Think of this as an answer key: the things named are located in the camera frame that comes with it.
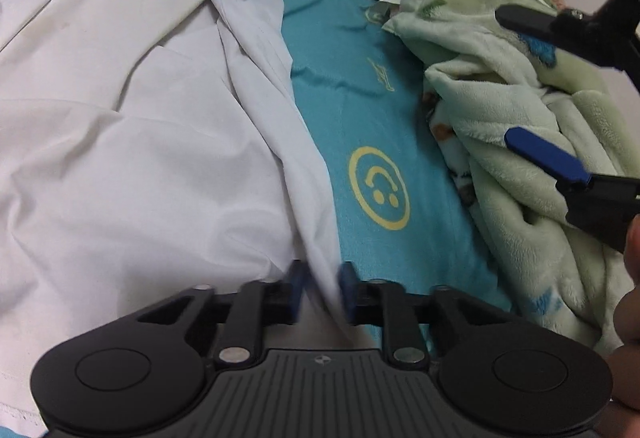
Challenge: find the white shirt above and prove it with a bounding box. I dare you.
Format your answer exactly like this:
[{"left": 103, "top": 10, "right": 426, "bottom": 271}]
[{"left": 0, "top": 0, "right": 351, "bottom": 438}]

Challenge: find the teal patterned bed sheet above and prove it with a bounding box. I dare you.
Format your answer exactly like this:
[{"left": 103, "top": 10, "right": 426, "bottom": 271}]
[{"left": 270, "top": 0, "right": 516, "bottom": 354}]

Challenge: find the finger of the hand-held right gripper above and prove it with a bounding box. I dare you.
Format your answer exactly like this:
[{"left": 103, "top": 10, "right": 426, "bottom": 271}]
[
  {"left": 505, "top": 127, "right": 640, "bottom": 254},
  {"left": 497, "top": 0, "right": 640, "bottom": 94}
]

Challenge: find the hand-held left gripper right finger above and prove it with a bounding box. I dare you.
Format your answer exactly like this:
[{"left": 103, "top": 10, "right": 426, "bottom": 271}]
[{"left": 337, "top": 263, "right": 506, "bottom": 364}]

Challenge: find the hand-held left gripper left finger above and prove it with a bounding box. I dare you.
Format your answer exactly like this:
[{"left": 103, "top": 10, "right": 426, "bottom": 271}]
[{"left": 135, "top": 261, "right": 306, "bottom": 366}]

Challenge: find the green plush blanket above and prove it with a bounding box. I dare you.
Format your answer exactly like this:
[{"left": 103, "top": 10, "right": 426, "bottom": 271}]
[{"left": 340, "top": 0, "right": 640, "bottom": 359}]

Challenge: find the person's right hand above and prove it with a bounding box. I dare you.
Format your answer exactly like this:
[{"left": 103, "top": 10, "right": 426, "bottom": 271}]
[{"left": 597, "top": 213, "right": 640, "bottom": 438}]

